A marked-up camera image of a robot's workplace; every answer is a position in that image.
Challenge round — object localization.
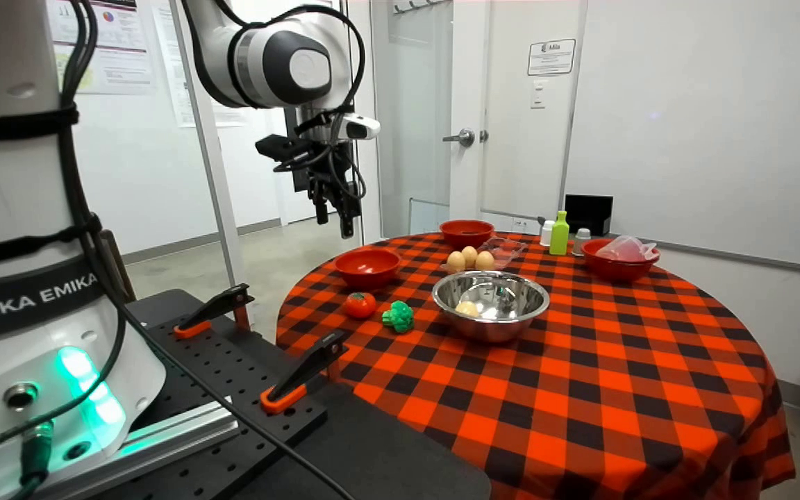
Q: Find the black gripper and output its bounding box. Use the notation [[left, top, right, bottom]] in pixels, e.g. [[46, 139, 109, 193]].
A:
[[253, 108, 371, 243]]

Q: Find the red tomato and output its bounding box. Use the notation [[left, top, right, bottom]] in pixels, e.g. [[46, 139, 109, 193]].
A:
[[339, 289, 380, 324]]

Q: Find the empty red bowl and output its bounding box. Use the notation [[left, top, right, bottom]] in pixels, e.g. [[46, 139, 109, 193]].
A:
[[330, 244, 405, 292]]

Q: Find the small red bowl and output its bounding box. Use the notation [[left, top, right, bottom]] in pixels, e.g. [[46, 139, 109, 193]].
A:
[[439, 217, 498, 253]]

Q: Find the steel mixing bowl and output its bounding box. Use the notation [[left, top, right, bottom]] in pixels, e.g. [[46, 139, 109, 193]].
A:
[[431, 268, 552, 349]]

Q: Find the red bowl with plastic bag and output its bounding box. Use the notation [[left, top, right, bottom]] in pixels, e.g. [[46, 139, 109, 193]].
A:
[[581, 236, 663, 286]]

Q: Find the green broccoli toy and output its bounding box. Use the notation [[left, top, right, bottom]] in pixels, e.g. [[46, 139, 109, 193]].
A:
[[378, 299, 416, 336]]

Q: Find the white metal pole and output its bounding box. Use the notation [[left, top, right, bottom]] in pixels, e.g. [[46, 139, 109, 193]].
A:
[[166, 0, 246, 292]]

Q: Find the black orange clamp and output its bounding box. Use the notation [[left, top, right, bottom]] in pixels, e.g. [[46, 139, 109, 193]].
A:
[[257, 328, 352, 417], [171, 282, 257, 344]]

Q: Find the clear plastic container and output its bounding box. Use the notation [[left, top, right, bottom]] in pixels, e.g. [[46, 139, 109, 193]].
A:
[[480, 235, 532, 272]]

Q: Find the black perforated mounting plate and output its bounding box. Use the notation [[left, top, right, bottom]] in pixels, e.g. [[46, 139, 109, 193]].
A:
[[91, 286, 493, 500]]

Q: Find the green squeeze bottle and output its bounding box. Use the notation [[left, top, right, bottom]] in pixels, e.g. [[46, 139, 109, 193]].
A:
[[546, 208, 571, 260]]

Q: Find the black box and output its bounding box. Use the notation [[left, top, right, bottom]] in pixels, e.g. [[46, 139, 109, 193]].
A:
[[564, 193, 616, 240]]

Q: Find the white door sign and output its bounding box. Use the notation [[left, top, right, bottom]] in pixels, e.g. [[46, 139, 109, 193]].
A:
[[525, 37, 577, 81]]

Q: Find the pink plastic bag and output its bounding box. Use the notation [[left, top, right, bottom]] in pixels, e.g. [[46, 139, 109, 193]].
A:
[[595, 235, 659, 265]]

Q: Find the red black checkered tablecloth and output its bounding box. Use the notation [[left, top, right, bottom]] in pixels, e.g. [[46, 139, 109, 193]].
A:
[[273, 228, 800, 500]]

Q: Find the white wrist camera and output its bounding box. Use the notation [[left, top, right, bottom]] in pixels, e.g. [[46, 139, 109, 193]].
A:
[[342, 115, 382, 143]]

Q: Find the silver door handle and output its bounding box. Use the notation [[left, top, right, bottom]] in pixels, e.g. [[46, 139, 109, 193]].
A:
[[441, 129, 480, 150]]

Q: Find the wall poster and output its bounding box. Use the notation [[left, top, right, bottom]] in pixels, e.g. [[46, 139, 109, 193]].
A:
[[43, 0, 159, 97]]

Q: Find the aluminium rail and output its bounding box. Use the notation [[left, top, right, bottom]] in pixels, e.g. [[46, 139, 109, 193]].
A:
[[41, 397, 245, 500]]

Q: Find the green cable plug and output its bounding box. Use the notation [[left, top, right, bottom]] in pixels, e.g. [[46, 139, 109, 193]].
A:
[[17, 417, 59, 497]]

